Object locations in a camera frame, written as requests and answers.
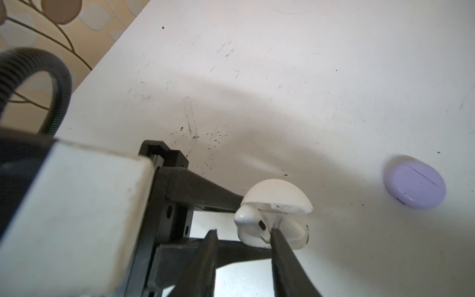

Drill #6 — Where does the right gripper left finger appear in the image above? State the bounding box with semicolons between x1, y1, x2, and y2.
168;230;218;297

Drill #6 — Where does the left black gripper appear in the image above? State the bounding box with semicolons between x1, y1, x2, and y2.
122;140;271;297

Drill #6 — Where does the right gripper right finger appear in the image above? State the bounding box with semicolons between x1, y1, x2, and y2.
270;228;321;297

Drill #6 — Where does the white earbud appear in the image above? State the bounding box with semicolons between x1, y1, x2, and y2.
234;204;271;247

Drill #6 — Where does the white earbud charging case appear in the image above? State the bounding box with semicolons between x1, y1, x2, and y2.
241;179;314;250

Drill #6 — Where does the purple earbud charging case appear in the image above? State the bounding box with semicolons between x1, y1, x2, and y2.
383;160;447;210

